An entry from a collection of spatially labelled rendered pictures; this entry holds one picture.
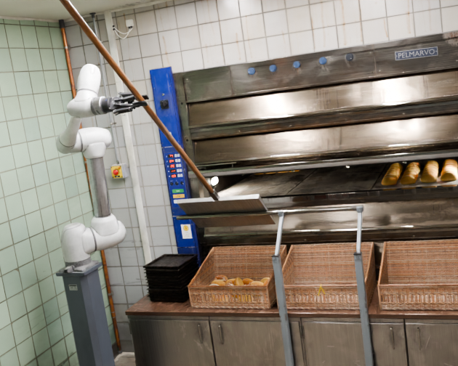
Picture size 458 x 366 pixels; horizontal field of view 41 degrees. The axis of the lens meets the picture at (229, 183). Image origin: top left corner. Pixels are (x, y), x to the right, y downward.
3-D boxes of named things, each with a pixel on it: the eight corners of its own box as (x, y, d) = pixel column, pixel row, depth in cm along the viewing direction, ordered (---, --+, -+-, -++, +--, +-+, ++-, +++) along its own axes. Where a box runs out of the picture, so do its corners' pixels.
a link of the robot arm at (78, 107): (88, 111, 300) (91, 87, 304) (62, 114, 306) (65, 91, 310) (99, 120, 310) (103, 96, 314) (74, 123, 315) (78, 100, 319)
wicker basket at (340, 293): (295, 282, 418) (290, 243, 414) (379, 281, 398) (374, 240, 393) (276, 310, 374) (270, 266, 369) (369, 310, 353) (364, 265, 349)
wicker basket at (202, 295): (217, 282, 441) (212, 245, 436) (292, 282, 419) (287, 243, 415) (189, 308, 397) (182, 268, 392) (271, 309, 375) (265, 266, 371)
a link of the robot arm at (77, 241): (61, 259, 376) (54, 225, 373) (89, 252, 385) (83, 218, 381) (67, 264, 362) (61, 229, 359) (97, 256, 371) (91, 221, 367)
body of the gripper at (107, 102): (110, 102, 309) (126, 100, 306) (107, 116, 305) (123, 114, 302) (103, 94, 303) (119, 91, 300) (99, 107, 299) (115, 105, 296)
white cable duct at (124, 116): (155, 317, 467) (105, 11, 430) (161, 317, 465) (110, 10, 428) (154, 318, 465) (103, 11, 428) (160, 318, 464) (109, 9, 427)
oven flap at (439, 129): (195, 166, 429) (195, 138, 432) (467, 143, 363) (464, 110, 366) (193, 165, 425) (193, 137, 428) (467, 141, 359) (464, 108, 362)
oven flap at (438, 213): (206, 237, 437) (206, 209, 440) (473, 227, 372) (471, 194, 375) (203, 236, 433) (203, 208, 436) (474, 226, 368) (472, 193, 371)
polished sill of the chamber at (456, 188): (204, 205, 440) (203, 200, 439) (472, 189, 374) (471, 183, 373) (201, 208, 434) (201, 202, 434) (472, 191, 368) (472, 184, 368)
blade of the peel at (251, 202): (258, 198, 367) (259, 194, 368) (177, 203, 387) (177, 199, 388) (275, 224, 395) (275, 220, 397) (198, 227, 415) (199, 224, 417)
